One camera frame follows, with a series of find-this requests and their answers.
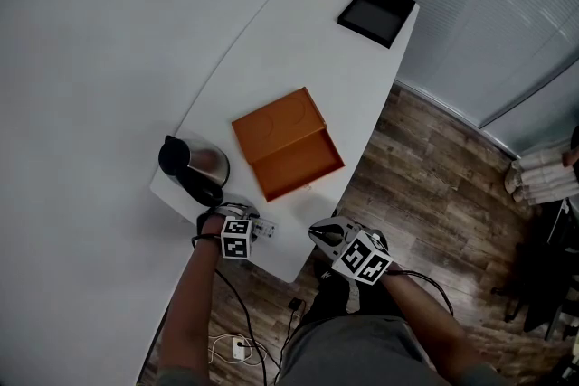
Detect person's left forearm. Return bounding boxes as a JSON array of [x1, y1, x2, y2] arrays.
[[157, 218, 226, 381]]

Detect steel electric kettle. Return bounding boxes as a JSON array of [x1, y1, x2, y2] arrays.
[[157, 134, 232, 209]]

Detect black square tray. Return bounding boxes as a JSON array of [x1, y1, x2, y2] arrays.
[[337, 0, 417, 50]]

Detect person's black shoe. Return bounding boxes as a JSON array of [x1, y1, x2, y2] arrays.
[[313, 259, 364, 315]]

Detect white window blinds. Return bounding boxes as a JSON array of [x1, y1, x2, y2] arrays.
[[361, 0, 579, 128]]

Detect white remote control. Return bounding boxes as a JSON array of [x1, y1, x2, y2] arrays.
[[251, 218, 279, 241]]

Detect person's gray shirt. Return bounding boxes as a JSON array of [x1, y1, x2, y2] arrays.
[[157, 314, 508, 386]]

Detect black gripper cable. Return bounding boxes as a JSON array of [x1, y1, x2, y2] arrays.
[[387, 268, 455, 318], [191, 233, 273, 386]]

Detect orange box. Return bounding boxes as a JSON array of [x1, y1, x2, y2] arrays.
[[231, 86, 346, 203]]

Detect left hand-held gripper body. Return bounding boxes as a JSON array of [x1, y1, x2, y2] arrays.
[[206, 201, 254, 262]]

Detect white floor cable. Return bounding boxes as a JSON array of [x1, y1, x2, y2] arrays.
[[207, 331, 269, 368]]

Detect white power strip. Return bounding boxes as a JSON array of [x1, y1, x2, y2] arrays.
[[231, 335, 254, 362]]

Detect person's right forearm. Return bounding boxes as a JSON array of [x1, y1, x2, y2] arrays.
[[381, 265, 481, 381]]

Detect black office chair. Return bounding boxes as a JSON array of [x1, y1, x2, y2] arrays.
[[490, 198, 579, 341]]

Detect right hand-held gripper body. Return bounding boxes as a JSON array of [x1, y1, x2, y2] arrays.
[[330, 223, 394, 287]]

